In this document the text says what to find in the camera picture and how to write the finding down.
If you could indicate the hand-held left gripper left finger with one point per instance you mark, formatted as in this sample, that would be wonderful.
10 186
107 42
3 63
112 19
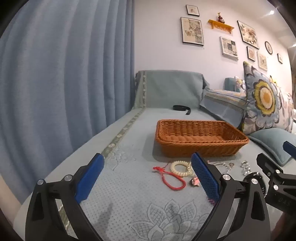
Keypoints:
90 178

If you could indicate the white picture frame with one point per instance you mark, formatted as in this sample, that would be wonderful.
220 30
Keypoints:
229 48

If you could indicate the teal cushion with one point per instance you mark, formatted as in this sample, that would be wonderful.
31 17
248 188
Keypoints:
270 143

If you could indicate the yellow wall shelf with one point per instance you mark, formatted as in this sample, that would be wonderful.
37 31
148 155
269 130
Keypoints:
219 24

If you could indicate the floral black picture frame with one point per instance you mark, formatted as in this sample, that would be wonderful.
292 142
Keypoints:
248 34

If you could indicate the striped bolster cushion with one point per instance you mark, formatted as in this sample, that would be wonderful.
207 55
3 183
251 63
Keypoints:
222 104

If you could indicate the blue curtain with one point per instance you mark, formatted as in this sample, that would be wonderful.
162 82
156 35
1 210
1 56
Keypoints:
57 69

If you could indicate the large butterfly picture frame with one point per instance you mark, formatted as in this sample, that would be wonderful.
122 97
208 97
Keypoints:
192 31

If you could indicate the person's right forearm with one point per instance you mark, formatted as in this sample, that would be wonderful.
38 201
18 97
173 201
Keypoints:
284 223

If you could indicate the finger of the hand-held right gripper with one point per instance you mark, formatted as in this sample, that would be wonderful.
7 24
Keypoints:
289 148
268 163

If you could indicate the dark teal pillow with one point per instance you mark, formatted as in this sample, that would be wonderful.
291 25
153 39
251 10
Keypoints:
229 84

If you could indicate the large floral pillow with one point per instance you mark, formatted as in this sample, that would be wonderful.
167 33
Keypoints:
263 97

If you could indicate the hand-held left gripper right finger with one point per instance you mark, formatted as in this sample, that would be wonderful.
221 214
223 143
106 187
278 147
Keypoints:
205 178

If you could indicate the round picture frame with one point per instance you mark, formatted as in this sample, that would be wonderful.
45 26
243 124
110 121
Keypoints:
268 47

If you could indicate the pink star hair clip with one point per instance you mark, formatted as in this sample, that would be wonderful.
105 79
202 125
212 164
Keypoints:
196 182

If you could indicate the pale floral pillow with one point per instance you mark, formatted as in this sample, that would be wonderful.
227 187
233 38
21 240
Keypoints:
289 113

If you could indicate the brown wicker basket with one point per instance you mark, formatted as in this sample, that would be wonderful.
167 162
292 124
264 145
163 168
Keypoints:
196 148

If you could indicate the small red figurine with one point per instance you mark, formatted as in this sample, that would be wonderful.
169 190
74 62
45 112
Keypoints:
220 18

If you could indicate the small floral pillow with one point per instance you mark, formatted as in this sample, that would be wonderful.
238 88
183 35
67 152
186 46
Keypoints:
240 84

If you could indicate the small black picture frame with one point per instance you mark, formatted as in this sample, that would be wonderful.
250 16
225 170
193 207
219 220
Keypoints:
280 58
192 10
252 53

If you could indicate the light wood picture frame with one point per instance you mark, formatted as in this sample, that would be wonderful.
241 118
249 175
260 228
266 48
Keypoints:
262 61

